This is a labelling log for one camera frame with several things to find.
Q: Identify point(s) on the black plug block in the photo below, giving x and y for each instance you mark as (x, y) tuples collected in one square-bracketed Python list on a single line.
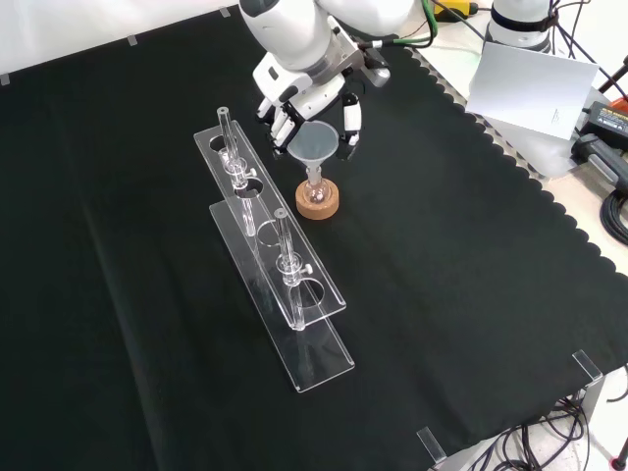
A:
[(596, 154)]

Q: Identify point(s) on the black bench cloth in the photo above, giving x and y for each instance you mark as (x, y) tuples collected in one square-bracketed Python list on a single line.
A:
[(441, 245)]

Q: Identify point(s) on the metal table leg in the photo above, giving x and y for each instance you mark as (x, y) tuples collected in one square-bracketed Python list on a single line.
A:
[(592, 400)]

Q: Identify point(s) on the black power adapter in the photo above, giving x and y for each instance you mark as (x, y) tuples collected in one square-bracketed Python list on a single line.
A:
[(608, 120)]

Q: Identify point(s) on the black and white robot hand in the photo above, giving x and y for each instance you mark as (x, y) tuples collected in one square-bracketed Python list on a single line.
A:
[(284, 83)]

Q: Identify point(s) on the translucent plastic funnel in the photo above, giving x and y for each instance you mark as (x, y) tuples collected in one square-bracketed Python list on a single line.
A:
[(311, 142)]

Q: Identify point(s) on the pale board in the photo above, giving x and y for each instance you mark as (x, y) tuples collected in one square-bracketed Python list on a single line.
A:
[(530, 88)]

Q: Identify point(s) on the clear acrylic funnel stand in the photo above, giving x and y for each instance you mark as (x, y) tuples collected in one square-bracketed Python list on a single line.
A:
[(294, 294)]

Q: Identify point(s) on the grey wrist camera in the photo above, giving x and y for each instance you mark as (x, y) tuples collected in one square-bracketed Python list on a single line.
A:
[(378, 76)]

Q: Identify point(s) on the round-bottom glass flask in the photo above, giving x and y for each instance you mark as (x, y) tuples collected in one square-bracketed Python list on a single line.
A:
[(315, 193)]

